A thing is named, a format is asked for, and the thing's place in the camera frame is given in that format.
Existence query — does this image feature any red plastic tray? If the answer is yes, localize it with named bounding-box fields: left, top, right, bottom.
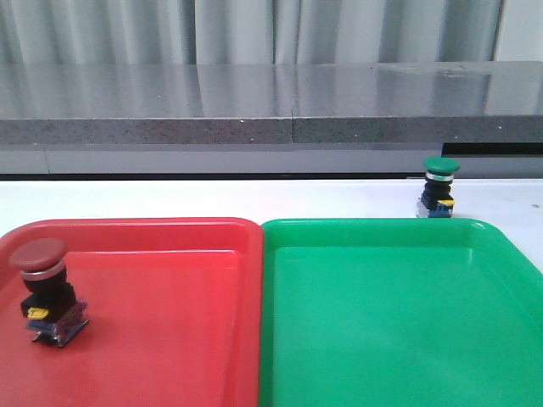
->
left=1, top=218, right=263, bottom=406

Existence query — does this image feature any grey stone counter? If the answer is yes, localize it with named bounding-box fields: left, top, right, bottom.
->
left=1, top=62, right=542, bottom=178

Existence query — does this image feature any white pleated curtain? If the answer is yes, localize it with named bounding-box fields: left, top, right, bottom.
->
left=1, top=1, right=504, bottom=64

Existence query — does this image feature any green mushroom push button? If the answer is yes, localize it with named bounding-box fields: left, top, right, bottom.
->
left=417, top=157, right=460, bottom=218

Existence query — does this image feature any green plastic tray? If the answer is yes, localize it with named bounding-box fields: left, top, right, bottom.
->
left=259, top=219, right=542, bottom=406

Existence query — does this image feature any red mushroom push button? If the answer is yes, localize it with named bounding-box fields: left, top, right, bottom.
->
left=8, top=237, right=89, bottom=348

